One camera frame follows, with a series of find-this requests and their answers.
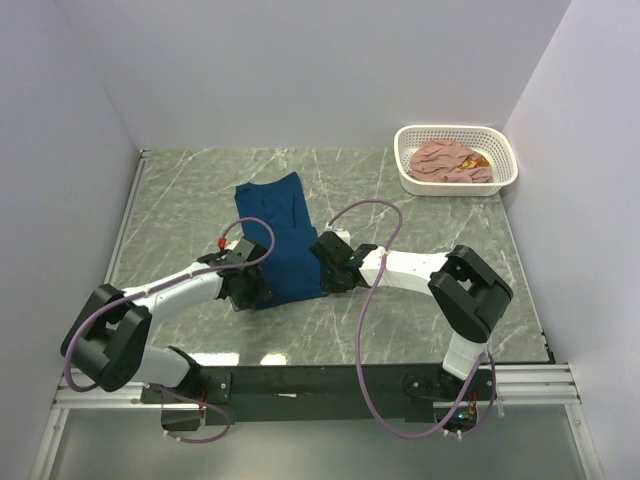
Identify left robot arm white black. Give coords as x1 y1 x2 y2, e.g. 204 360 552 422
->
61 261 270 402

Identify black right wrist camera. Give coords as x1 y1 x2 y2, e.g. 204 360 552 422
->
309 230 354 266

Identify pink t-shirt in basket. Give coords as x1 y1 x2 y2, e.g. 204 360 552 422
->
408 140 494 184

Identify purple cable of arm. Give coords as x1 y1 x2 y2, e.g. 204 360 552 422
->
327 199 499 441
63 215 277 444

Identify aluminium rail at table edge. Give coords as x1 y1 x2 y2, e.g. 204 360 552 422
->
104 149 148 283

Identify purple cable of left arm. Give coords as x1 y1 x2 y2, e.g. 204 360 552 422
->
63 215 277 444

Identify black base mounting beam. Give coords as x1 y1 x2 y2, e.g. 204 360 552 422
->
139 364 501 431

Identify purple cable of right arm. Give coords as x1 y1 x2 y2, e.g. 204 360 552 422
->
327 199 499 441

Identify aluminium front frame rail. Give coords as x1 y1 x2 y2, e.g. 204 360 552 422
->
29 364 605 479

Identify blue printed t-shirt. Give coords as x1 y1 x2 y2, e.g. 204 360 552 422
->
235 172 323 310

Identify white perforated plastic basket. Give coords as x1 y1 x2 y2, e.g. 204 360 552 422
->
394 125 518 197

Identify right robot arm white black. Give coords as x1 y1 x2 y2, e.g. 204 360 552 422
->
310 237 513 399

